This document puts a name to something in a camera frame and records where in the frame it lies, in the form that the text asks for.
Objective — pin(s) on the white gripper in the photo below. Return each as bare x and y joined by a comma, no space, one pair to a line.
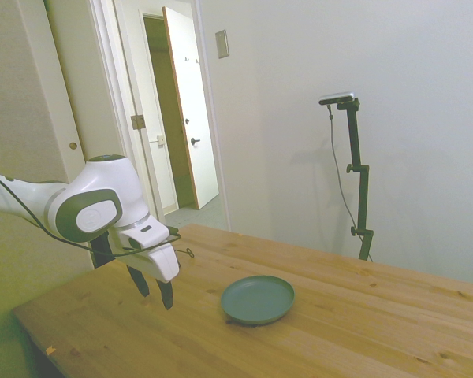
157,252

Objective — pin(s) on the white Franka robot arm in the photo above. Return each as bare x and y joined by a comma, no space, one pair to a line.
102,189

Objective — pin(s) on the teal round plate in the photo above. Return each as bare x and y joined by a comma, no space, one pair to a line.
257,300

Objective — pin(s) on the door strike plate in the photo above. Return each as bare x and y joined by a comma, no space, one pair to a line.
160,139

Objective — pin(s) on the round brass door pull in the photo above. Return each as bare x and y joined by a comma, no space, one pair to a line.
73,145

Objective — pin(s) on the metal door hinge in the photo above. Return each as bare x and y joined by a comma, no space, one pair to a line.
137,122

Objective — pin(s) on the white open door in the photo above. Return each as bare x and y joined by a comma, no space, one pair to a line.
191,98

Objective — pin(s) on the cream sliding closet door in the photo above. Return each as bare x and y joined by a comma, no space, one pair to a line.
83,98

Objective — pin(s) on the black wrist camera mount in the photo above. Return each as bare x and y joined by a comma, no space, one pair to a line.
101,252

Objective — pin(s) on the white door frame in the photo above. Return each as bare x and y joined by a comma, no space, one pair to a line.
122,78

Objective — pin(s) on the black camera stand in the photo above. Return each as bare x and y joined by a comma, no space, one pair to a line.
358,173

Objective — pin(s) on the grey wall switch plate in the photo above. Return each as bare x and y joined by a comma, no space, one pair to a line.
222,44

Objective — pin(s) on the silver camera on stand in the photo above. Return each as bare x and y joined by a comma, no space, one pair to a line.
337,97

